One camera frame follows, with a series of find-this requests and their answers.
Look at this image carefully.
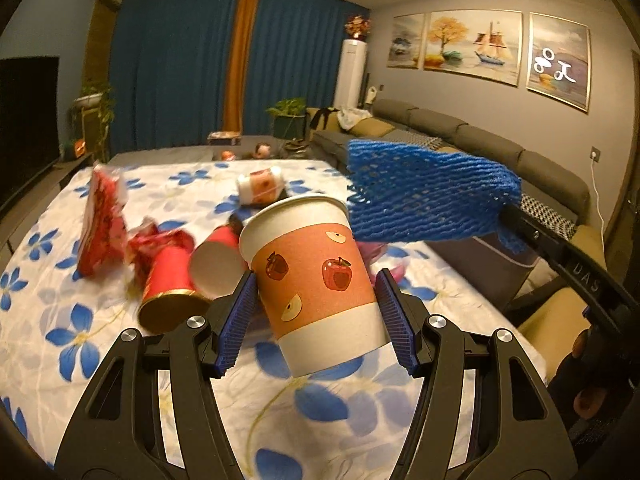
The blue foam fruit net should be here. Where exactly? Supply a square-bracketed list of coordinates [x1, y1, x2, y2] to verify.
[347, 140, 526, 252]

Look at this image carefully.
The red paper cup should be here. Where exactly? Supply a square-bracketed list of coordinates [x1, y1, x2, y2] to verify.
[189, 224, 247, 299]
[138, 246, 209, 334]

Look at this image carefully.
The pink plastic bag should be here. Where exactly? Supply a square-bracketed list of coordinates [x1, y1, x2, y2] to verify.
[357, 242, 410, 289]

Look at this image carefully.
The red snack wrapper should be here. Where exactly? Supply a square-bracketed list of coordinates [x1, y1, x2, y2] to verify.
[77, 164, 127, 278]

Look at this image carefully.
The apple pattern paper cup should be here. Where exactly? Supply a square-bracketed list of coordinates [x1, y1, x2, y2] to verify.
[239, 194, 390, 377]

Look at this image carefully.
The grey plastic trash bin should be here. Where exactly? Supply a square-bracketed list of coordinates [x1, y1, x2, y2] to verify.
[427, 234, 539, 312]

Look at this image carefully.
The patterned cushion near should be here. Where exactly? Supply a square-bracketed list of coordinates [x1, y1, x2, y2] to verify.
[521, 193, 577, 240]

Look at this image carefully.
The patterned cushion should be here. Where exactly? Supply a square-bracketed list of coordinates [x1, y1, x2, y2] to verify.
[381, 129, 444, 151]
[521, 193, 577, 240]

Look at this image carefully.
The grey sectional sofa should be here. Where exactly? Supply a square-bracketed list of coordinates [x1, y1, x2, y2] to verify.
[307, 99, 590, 228]

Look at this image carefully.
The patterned cushion far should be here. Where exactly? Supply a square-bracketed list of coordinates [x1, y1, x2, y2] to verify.
[381, 129, 444, 151]

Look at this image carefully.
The right purple painting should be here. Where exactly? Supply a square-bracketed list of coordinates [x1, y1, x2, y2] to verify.
[526, 12, 591, 114]

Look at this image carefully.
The crumpled red wrapper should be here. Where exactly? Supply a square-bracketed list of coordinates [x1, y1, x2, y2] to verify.
[125, 217, 195, 288]

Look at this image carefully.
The mustard cushion far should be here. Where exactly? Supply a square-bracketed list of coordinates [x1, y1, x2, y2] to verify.
[348, 117, 395, 139]

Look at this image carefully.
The sailboat tree painting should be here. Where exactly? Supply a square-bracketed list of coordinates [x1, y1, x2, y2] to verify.
[423, 9, 524, 87]

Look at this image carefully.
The white cloth on sofa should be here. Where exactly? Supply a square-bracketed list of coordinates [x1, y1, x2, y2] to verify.
[336, 107, 372, 131]

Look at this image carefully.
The tv cabinet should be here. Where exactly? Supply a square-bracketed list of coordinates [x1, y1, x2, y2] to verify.
[1, 154, 93, 268]

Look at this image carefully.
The white standing air conditioner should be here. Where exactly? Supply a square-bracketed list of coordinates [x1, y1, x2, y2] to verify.
[333, 39, 367, 108]

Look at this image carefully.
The left landscape painting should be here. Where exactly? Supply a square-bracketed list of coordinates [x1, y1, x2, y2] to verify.
[386, 13, 425, 70]

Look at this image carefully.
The potted green plant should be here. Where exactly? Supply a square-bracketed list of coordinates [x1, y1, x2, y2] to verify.
[266, 98, 307, 141]

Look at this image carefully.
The flower decoration on conditioner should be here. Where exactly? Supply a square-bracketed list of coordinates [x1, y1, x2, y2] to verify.
[344, 14, 371, 41]

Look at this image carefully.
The box on coffee table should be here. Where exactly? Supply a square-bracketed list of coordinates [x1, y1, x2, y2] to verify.
[207, 130, 242, 146]

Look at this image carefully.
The plant on stand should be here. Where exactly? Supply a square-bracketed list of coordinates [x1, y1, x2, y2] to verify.
[70, 81, 115, 162]

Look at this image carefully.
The black television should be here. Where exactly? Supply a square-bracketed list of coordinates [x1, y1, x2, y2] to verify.
[0, 56, 60, 208]

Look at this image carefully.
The orange curtain strip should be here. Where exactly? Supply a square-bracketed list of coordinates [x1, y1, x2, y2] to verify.
[222, 0, 259, 132]

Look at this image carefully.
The blue curtain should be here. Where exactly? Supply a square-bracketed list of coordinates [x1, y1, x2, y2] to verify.
[110, 0, 370, 154]

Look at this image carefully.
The white charging cable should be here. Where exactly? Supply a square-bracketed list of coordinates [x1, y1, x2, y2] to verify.
[588, 152, 608, 233]

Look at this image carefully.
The wall socket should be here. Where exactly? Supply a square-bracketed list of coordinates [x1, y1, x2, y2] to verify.
[589, 146, 601, 162]

